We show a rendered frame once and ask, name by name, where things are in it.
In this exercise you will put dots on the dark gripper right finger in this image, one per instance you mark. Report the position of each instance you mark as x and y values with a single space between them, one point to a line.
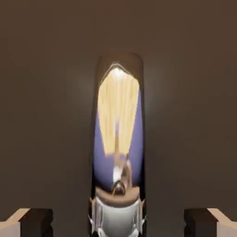
200 224

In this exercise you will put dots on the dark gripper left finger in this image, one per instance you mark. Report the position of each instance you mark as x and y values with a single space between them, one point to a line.
35 224

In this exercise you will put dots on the dark brown cabinet door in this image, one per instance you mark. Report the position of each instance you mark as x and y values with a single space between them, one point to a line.
44 111

